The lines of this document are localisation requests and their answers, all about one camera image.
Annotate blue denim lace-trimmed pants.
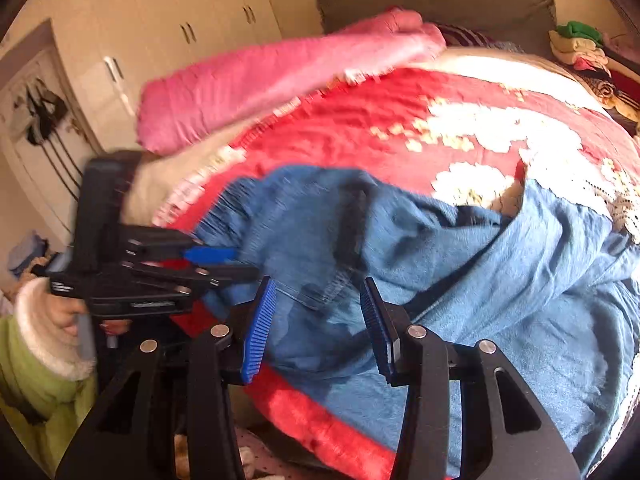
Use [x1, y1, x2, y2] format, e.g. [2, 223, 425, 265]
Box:
[194, 166, 639, 470]

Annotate left hand red nails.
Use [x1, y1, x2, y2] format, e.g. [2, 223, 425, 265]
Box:
[46, 294, 130, 336]

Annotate cream bed sheet mattress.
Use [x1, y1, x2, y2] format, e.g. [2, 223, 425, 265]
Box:
[122, 48, 610, 226]

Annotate green sleeve white cuff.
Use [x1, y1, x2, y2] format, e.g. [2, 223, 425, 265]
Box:
[1, 278, 96, 477]

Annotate pink rolled blanket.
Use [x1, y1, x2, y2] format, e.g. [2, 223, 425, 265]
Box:
[136, 8, 446, 156]

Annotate white door with hangings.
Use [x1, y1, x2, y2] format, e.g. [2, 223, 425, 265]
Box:
[1, 48, 96, 243]

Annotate red floral quilt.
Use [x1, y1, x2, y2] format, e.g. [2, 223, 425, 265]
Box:
[154, 67, 639, 479]

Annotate cream wardrobe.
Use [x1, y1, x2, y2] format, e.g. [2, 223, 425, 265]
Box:
[1, 0, 281, 150]

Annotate striped dark pillow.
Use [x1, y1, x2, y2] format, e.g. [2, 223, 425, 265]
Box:
[436, 23, 497, 48]

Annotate stack of folded clothes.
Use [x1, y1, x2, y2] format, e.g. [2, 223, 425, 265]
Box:
[548, 21, 639, 136]

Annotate dark grey headboard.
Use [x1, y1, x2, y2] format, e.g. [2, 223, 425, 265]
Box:
[316, 0, 556, 58]

